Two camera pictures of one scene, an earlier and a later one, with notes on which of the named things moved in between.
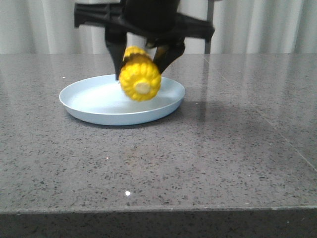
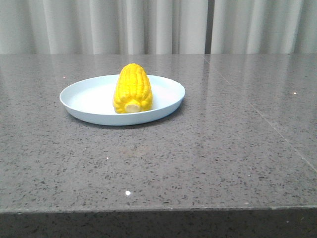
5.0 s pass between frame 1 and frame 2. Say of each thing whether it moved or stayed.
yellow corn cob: moved
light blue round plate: stayed
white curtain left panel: stayed
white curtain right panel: stayed
